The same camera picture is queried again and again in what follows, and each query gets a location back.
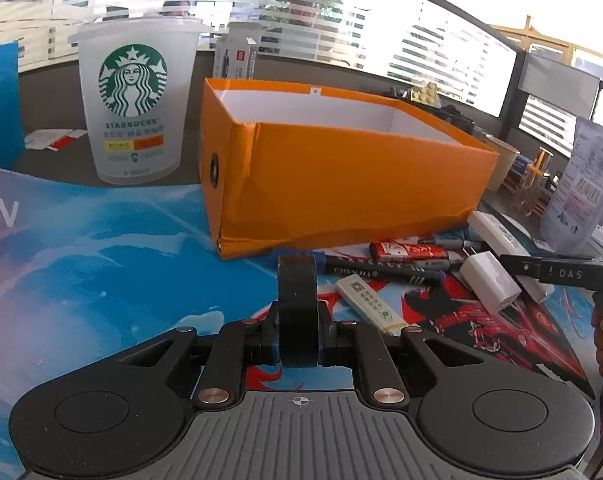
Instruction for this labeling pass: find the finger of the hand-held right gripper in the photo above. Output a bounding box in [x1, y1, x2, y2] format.
[499, 254, 598, 291]

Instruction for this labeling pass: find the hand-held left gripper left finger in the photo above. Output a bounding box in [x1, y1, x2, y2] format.
[117, 302, 283, 412]

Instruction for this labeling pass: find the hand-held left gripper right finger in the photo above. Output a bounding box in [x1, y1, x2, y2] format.
[316, 303, 486, 412]

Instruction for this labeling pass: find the white bar green label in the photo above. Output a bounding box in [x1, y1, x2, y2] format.
[336, 277, 408, 337]

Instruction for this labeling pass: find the white cube charger plug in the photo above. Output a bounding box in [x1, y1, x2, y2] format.
[458, 252, 523, 314]

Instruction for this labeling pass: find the black marker blue cap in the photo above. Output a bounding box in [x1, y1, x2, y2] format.
[319, 254, 445, 287]

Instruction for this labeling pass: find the orange cardboard box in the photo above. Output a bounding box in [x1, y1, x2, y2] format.
[200, 77, 501, 261]

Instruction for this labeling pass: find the long white power adapter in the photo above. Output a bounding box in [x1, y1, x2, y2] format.
[468, 211, 528, 272]

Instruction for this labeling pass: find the clear plastic bag barcode label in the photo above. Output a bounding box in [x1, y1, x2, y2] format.
[539, 116, 603, 256]

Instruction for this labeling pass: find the thin black marker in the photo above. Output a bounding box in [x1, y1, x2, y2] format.
[420, 236, 483, 252]

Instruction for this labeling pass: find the grey black marker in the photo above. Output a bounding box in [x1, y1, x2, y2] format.
[415, 258, 465, 273]

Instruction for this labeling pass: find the red packet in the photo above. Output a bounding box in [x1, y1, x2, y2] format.
[370, 241, 452, 262]

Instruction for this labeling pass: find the brown paper cup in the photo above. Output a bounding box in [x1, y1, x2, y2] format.
[485, 134, 521, 192]

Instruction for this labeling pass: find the black mesh basket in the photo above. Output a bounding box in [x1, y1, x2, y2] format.
[439, 105, 475, 134]

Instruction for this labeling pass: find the gold chocolates pack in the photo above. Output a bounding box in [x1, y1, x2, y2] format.
[412, 84, 440, 106]

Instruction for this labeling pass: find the translucent plastic cup green logo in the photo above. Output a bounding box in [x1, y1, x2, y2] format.
[67, 15, 203, 187]

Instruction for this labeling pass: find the grey white pen box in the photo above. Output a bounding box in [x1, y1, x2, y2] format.
[212, 22, 262, 81]

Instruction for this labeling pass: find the white red card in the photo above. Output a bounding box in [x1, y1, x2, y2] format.
[25, 129, 88, 152]

